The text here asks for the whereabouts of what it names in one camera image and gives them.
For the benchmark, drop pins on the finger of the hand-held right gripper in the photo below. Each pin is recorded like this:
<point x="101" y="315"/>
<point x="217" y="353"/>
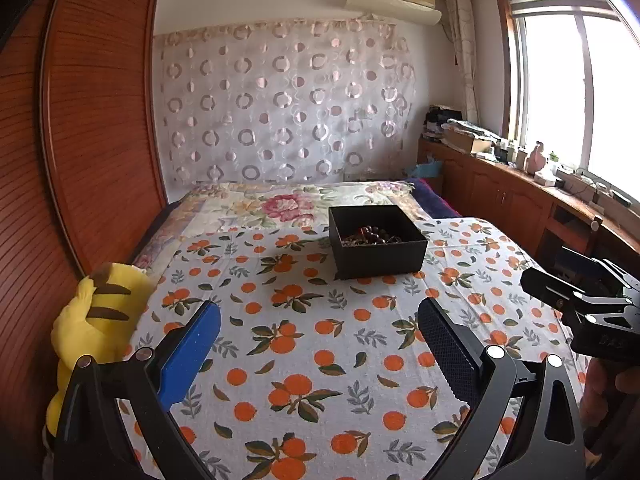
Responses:
<point x="555" y="287"/>
<point x="605" y="270"/>

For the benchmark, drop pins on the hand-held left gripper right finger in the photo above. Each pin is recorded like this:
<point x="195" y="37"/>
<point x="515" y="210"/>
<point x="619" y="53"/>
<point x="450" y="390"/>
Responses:
<point x="445" y="355"/>

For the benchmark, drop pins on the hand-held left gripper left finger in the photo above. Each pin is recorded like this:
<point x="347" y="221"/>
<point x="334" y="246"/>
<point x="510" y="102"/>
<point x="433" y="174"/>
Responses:
<point x="187" y="355"/>

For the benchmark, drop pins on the black square box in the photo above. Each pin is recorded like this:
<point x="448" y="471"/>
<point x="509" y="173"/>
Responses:
<point x="385" y="260"/>

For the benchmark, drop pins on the person's right hand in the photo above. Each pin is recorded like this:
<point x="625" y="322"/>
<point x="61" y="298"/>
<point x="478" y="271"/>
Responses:
<point x="602" y="400"/>

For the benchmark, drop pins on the yellow plush toy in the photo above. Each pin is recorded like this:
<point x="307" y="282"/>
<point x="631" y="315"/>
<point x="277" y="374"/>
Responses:
<point x="95" y="320"/>

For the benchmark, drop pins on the wooden cabinet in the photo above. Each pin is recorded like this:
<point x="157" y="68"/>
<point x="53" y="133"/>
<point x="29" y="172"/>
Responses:
<point x="495" y="195"/>

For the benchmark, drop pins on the orange print bedsheet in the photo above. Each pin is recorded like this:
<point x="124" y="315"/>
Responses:
<point x="310" y="335"/>

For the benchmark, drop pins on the pink figurine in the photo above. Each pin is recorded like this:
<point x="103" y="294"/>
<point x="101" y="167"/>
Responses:
<point x="537" y="157"/>

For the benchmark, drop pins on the dark blue blanket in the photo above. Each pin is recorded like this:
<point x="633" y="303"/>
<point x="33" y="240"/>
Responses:
<point x="432" y="200"/>

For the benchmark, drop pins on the floral blanket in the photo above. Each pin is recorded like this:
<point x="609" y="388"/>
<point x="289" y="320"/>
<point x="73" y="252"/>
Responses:
<point x="260" y="207"/>

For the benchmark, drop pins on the teal cloth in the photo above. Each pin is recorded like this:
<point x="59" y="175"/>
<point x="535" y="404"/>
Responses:
<point x="431" y="167"/>

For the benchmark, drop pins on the stack of books and papers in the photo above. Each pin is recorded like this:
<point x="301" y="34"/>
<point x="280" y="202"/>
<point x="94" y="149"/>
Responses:
<point x="460" y="132"/>

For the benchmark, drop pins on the window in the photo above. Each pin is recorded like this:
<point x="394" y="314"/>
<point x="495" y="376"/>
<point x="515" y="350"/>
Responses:
<point x="575" y="85"/>

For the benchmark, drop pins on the white window curtain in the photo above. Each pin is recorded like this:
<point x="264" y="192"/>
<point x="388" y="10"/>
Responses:
<point x="462" y="50"/>

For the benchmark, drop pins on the circle pattern sheer curtain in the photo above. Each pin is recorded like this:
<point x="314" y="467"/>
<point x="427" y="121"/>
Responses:
<point x="285" y="105"/>

